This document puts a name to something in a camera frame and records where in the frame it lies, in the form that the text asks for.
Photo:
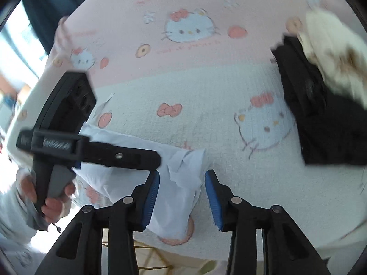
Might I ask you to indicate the white t-shirt with navy trim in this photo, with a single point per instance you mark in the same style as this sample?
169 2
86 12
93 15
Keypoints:
177 197

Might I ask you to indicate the person's left forearm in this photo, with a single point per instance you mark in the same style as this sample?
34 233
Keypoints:
14 214

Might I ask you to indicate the person's left hand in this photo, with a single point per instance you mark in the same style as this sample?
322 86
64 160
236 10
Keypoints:
53 209

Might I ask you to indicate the black folded cloth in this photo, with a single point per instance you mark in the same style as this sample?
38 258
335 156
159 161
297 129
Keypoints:
329 126

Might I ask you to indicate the white cartoon printed cloth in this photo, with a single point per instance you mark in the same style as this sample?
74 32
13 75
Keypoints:
20 256

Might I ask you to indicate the teal bag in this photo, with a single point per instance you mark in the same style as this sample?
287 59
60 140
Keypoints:
8 100

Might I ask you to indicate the glass sliding door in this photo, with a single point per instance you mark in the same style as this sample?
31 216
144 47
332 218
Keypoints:
17 43

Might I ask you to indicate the pink cartoon printed sofa blanket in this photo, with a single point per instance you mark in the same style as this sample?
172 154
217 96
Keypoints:
200 91

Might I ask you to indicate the beige folded cloth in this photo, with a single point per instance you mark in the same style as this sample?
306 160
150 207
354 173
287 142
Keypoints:
329 43

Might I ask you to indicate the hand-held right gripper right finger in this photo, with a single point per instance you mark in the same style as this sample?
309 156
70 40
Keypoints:
213 200

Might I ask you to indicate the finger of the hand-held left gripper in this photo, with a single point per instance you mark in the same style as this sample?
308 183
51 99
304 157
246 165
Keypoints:
129 157

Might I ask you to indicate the dark blue curtain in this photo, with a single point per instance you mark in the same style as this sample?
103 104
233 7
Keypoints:
46 11

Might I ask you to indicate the yellow-green slipper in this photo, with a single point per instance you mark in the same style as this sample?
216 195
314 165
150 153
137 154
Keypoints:
208 267

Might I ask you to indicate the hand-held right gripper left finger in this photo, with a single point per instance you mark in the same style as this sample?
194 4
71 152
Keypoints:
152 200

